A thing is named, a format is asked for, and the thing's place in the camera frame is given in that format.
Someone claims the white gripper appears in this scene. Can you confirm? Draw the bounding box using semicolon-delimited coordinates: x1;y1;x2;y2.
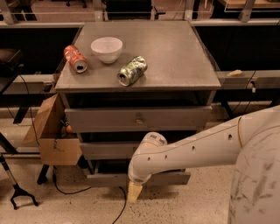
127;164;152;203

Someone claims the grey drawer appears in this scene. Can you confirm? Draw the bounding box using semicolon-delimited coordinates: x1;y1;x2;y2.
87;159;191;187
65;106;212;133
79;139;199;161

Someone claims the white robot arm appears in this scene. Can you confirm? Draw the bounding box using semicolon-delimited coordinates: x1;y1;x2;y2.
128;106;280;224

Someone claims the grey bottom drawer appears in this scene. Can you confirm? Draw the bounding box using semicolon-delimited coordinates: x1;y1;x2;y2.
87;159;191;187

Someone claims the grey top drawer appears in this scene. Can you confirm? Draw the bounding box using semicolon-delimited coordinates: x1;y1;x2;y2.
65;106;212;133

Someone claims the grey drawer cabinet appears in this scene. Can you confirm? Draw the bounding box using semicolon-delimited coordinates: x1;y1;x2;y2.
54;20;222;188

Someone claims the cardboard box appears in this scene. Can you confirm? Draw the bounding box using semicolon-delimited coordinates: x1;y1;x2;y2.
21;94;81;165

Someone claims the black grabber tool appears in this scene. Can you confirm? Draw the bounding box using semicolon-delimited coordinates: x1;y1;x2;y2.
0;153;39;210

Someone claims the green soda can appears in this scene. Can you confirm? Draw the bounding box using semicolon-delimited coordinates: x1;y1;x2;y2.
116;56;148;87

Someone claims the orange soda can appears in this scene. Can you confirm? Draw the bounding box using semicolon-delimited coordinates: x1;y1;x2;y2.
64;45;88;74

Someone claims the white ceramic bowl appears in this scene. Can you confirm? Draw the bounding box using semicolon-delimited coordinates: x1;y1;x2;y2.
91;37;123;64

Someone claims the small foam piece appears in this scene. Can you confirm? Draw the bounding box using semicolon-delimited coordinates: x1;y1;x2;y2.
227;69;242;77

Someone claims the black floor cable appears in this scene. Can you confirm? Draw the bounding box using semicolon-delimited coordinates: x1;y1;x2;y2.
52;165;128;224

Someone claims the grey rail frame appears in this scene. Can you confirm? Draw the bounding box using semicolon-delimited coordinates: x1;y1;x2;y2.
0;17;280;96

